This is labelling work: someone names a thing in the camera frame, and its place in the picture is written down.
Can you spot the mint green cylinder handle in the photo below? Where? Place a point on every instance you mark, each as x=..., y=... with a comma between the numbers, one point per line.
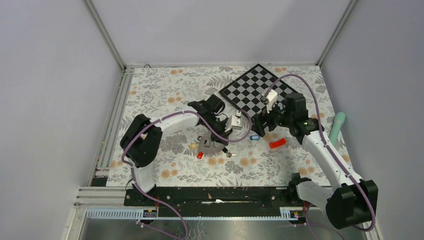
x=338, y=122

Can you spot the floral table mat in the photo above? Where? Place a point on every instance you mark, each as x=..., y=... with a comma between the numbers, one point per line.
x=157, y=92

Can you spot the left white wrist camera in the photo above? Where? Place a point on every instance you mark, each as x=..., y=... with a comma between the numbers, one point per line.
x=235, y=122

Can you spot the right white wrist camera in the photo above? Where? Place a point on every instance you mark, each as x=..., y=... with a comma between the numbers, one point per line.
x=269, y=98

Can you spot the black key fob with key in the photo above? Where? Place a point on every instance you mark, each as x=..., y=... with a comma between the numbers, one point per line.
x=229, y=154

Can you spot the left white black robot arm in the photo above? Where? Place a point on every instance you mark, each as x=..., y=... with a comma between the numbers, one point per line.
x=141, y=141

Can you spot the red plastic block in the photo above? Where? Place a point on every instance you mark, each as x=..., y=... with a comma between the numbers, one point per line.
x=276, y=144

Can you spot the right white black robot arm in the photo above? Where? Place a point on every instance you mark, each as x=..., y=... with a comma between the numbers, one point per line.
x=351, y=200

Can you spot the large grey metal keyring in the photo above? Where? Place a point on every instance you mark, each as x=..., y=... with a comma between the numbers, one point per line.
x=209, y=147

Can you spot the white slotted cable duct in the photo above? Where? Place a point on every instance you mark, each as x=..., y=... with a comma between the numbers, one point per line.
x=262, y=213

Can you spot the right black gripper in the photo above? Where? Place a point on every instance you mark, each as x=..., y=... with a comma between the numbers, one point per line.
x=260, y=119

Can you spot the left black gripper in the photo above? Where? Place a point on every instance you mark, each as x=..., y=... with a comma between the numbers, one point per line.
x=223, y=133

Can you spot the blue key tag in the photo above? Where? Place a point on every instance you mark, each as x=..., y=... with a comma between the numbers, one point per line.
x=254, y=137

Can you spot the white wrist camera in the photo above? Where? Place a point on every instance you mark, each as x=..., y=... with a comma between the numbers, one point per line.
x=235, y=122
x=269, y=98

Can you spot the red key tag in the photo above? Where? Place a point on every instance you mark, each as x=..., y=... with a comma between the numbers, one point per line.
x=200, y=155

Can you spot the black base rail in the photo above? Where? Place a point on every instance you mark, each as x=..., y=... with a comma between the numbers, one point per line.
x=214, y=198

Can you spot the black white checkerboard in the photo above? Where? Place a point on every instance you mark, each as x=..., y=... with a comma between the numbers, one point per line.
x=245, y=92

